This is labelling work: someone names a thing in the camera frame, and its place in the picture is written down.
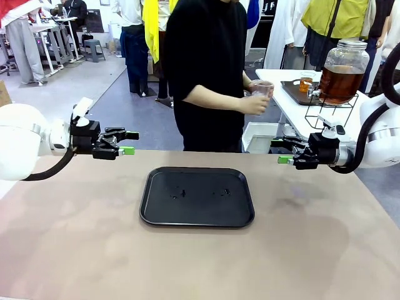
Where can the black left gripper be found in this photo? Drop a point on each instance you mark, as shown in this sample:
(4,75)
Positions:
(84,139)

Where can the white plastic bin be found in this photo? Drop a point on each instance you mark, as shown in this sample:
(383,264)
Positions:
(250,131)

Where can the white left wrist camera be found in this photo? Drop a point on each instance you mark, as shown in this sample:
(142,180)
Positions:
(82,107)

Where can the black plastic serving tray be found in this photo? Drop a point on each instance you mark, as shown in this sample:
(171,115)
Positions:
(212,209)

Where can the white hanging garment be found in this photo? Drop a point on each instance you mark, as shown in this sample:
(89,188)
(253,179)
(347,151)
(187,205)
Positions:
(281,34)

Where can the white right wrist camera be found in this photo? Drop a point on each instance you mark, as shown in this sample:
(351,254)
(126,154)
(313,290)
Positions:
(328,132)

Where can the clear plastic cup with ice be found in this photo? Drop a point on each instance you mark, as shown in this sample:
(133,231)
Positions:
(265,90)

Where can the person in grey trousers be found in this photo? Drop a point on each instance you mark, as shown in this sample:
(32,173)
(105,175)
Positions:
(22,47)

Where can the person's left forearm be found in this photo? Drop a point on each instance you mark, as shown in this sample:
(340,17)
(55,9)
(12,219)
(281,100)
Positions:
(246,78)

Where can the seated person in black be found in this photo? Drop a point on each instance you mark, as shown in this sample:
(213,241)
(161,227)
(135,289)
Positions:
(76,11)

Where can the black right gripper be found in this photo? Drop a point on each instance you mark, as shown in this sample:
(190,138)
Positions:
(326,150)

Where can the glass tea dispenser jar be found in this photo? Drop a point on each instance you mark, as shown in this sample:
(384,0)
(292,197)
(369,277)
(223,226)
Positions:
(340,81)

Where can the person in black shirt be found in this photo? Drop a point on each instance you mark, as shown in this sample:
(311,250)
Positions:
(206,62)

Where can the blue and white garment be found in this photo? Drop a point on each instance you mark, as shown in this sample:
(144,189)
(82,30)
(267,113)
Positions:
(253,14)

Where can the brown serving tray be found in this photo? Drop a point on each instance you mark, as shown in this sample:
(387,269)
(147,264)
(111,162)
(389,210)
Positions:
(293,92)

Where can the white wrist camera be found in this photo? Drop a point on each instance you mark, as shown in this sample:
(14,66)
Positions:
(328,132)
(82,107)

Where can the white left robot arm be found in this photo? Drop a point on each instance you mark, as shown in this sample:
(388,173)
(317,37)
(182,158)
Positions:
(18,140)

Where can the person's right forearm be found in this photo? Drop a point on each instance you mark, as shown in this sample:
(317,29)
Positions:
(215,98)

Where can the black handbag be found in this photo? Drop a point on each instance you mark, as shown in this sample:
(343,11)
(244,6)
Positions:
(87,37)

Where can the person's right hand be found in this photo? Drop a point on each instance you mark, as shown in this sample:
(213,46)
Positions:
(254,105)

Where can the mannequin with navy apron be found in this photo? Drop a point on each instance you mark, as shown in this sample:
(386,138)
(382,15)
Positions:
(134,53)

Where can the white side table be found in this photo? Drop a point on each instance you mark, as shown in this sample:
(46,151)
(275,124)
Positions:
(272,76)

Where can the mannequin with black vest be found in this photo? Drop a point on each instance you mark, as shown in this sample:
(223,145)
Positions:
(379,18)

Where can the black board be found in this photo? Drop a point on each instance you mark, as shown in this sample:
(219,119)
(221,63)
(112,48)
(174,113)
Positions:
(95,22)

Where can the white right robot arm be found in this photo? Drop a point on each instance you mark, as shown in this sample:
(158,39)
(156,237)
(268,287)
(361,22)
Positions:
(381,125)

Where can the mannequin with yellow-green jacket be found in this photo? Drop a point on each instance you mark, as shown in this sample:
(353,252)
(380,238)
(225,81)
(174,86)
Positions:
(340,15)

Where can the mannequin with yellow scarf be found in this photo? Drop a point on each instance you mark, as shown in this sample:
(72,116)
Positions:
(151,31)

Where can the white workshop desk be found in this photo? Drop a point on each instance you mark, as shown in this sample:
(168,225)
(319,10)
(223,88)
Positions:
(56,20)

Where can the person's left hand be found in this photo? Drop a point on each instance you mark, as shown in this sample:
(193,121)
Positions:
(248,87)

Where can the grey plastic stool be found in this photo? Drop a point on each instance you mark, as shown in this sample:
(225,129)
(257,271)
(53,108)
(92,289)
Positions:
(93,47)

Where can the brown cardboard sheet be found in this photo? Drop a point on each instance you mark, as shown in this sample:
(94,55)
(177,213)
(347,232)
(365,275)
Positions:
(3,93)

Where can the small clear water bottle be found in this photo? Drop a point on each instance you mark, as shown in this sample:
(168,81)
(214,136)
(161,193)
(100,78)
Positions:
(64,12)

